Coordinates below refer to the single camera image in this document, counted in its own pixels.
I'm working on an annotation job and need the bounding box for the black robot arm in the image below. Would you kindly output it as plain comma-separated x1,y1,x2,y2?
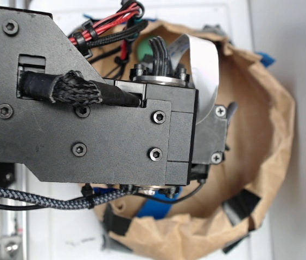
0,1,229,189

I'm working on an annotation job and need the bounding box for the grey braided cable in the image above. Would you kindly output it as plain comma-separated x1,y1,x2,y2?
0,183,126,211

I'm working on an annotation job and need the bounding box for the aluminium frame rail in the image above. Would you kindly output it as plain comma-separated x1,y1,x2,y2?
2,164,28,259

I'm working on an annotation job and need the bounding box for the white plastic board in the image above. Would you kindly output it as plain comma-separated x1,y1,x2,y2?
25,0,272,260

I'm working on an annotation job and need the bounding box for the blue sponge strip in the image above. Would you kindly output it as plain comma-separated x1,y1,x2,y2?
136,199,172,220

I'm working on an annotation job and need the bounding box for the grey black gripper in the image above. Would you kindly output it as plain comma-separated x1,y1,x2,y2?
190,102,237,180

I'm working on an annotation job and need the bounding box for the black tape patch right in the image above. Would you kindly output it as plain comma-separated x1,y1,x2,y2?
222,189,261,226

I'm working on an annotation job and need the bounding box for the blue tape piece right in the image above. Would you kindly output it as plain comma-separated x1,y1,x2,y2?
257,51,276,68

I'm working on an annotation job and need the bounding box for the white flat ribbon cable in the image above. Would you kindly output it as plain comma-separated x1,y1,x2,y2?
166,34,220,127

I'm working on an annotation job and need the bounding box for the red wire bundle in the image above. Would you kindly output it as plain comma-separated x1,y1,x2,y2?
68,1,146,46

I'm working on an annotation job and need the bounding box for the brown paper bag tray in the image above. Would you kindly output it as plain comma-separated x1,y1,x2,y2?
81,20,296,260

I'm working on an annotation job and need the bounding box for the metal corner bracket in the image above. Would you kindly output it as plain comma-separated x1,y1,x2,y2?
0,235,23,260

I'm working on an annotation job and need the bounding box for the black tape patch bottom-left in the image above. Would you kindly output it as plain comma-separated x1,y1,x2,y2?
103,204,131,236

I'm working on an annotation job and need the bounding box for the green foam ball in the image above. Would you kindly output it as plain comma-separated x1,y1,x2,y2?
136,36,168,64

